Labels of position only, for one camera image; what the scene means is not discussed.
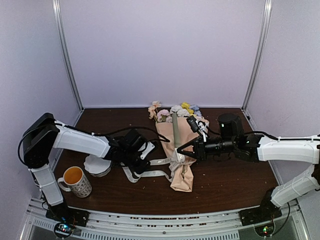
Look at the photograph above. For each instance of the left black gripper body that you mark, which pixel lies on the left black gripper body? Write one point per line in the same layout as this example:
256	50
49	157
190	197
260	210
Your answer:
137	168

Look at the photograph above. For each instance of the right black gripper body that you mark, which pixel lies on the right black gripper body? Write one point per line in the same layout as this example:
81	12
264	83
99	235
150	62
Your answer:
203	154

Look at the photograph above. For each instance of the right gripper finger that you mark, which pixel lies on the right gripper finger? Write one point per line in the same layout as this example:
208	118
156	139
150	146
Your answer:
185	156
187	147

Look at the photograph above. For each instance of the pink and green wrapping paper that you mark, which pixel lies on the pink and green wrapping paper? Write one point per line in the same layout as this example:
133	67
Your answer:
178	132

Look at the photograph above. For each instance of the white printed ribbon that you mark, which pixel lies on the white printed ribbon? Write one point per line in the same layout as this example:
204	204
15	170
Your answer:
150	170

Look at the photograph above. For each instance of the blue flower stem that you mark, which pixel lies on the blue flower stem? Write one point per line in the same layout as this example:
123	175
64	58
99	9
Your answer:
195	110

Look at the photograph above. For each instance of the yellow flower stem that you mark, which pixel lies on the yellow flower stem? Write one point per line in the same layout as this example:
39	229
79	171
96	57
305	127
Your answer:
186	110

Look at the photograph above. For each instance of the peach blossom stem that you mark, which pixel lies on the peach blossom stem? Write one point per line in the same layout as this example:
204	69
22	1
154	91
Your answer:
153	110

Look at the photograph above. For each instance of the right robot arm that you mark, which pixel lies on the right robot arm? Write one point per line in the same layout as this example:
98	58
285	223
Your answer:
258	146

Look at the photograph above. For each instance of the white scalloped bowl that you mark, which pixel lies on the white scalloped bowl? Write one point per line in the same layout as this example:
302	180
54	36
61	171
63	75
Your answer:
96	166

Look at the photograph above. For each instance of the patterned mug with orange inside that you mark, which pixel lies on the patterned mug with orange inside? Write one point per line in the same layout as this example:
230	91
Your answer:
74	180

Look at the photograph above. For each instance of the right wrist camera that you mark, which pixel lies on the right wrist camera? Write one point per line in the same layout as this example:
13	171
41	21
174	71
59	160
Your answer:
198	126

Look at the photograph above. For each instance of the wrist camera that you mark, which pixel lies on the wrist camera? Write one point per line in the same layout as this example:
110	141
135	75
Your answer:
144	150
198	126

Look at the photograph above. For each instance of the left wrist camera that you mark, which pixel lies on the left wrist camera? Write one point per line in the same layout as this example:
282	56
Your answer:
144	150

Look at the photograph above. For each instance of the aluminium front rail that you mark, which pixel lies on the aluminium front rail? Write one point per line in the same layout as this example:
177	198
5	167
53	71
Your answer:
111	225

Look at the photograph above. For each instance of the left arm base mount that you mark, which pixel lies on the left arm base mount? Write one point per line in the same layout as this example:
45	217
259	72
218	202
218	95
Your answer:
66	226

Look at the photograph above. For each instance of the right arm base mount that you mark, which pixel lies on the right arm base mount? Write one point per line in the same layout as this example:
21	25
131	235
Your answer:
261	218

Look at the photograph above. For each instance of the right aluminium frame post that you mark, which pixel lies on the right aluminium frame post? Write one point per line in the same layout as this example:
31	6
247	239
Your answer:
263	35

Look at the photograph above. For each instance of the aluminium frame post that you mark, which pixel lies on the aluminium frame post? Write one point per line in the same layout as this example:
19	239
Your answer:
263	35
65	53

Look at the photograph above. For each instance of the left aluminium frame post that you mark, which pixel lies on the left aluminium frame post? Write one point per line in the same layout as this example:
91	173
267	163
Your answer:
65	53

